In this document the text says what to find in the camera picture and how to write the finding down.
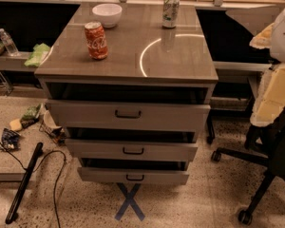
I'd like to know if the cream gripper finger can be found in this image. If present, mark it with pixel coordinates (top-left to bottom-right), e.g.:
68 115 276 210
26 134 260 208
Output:
250 63 285 127
249 24 274 49

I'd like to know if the red coke can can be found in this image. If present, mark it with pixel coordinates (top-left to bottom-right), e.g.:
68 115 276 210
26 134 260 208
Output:
85 21 108 60

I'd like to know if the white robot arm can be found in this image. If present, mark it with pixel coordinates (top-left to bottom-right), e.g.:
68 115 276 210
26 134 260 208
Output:
250 9 285 126

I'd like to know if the black office chair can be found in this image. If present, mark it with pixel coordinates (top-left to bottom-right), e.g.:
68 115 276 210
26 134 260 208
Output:
211 107 285 225

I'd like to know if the bottom grey drawer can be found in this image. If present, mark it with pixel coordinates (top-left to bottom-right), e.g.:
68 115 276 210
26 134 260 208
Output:
78 167 189 185

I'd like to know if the grey drawer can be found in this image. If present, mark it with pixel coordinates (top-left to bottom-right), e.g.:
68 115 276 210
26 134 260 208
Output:
78 167 189 185
66 139 198 162
46 100 210 132

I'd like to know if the grey drawer cabinet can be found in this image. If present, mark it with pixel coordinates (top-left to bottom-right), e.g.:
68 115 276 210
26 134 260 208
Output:
35 4 218 174

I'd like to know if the white bowl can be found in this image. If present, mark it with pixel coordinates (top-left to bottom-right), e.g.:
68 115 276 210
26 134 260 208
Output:
92 4 123 28

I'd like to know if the middle grey drawer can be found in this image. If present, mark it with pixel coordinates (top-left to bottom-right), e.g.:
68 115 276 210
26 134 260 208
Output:
66 139 198 162

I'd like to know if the top grey drawer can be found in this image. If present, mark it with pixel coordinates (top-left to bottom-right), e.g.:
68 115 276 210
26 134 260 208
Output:
46 100 210 132

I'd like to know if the green cloth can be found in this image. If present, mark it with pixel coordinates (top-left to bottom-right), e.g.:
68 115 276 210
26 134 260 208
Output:
24 43 50 67

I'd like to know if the black bar on floor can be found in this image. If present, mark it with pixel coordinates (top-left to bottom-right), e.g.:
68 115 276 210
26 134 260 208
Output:
5 142 43 224

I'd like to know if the green chip bag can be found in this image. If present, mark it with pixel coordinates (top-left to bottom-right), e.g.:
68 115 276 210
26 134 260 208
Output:
20 104 42 128

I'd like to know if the clear plastic water bottle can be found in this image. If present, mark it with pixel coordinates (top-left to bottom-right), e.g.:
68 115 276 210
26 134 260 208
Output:
0 28 19 56

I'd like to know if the yellow sponge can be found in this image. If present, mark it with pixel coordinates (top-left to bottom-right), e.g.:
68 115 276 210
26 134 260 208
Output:
9 119 23 131

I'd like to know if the blue chip bag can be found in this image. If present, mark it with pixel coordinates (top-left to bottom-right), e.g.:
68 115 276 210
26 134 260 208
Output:
0 128 20 151

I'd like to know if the black cable on floor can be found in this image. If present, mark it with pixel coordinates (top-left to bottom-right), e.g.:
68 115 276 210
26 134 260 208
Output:
0 130 67 228

